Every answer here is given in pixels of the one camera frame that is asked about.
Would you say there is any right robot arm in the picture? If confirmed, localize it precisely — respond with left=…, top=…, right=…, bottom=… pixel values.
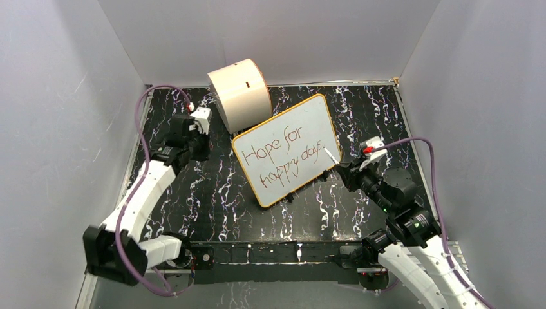
left=335, top=160, right=488, bottom=308

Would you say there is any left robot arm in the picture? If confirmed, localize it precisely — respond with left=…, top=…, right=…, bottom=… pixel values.
left=82, top=108, right=212, bottom=286

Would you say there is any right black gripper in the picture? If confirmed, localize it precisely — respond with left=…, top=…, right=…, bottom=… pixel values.
left=334, top=156, right=393, bottom=214

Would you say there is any aluminium frame rail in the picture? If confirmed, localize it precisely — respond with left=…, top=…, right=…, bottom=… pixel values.
left=75, top=241, right=469, bottom=309

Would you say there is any beige cylindrical container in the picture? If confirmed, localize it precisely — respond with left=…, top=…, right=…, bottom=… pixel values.
left=207, top=59, right=272, bottom=134

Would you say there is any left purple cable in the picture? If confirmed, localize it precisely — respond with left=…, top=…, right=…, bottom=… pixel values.
left=114, top=84, right=195, bottom=297

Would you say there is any yellow framed whiteboard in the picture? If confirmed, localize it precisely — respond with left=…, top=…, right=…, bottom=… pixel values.
left=232, top=93, right=343, bottom=208

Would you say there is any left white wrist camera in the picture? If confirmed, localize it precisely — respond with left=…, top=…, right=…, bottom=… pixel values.
left=190, top=106, right=212, bottom=135

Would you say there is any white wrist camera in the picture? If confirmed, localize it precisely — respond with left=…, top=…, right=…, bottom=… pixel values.
left=190, top=106, right=212, bottom=135
left=359, top=136, right=387, bottom=171

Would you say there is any purple cable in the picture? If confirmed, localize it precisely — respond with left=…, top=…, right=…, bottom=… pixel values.
left=364, top=137, right=496, bottom=309
left=114, top=84, right=195, bottom=297

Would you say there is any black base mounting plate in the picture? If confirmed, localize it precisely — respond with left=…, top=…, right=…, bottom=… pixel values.
left=150, top=241, right=404, bottom=286

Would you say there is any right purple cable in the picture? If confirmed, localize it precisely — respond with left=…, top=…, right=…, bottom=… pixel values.
left=364, top=137, right=496, bottom=309

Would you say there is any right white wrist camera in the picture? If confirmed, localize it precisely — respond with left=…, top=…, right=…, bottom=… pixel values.
left=359, top=136, right=387, bottom=171

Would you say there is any white whiteboard marker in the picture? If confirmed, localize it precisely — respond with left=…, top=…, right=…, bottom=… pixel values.
left=323, top=148, right=339, bottom=165

